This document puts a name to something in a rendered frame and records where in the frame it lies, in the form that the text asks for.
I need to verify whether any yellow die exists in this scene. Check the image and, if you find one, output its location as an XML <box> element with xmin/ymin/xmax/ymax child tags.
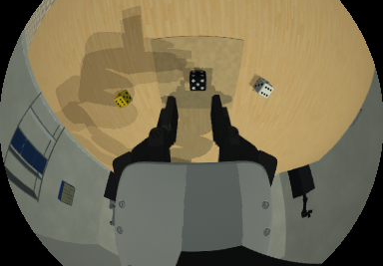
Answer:
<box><xmin>114</xmin><ymin>90</ymin><xmax>132</xmax><ymax>108</ymax></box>

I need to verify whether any tan fabric mat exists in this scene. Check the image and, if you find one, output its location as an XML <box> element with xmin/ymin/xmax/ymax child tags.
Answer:
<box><xmin>151</xmin><ymin>36</ymin><xmax>244</xmax><ymax>110</ymax></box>

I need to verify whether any white die with black pips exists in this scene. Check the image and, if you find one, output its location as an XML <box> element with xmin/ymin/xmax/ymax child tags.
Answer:
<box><xmin>254</xmin><ymin>77</ymin><xmax>274</xmax><ymax>98</ymax></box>

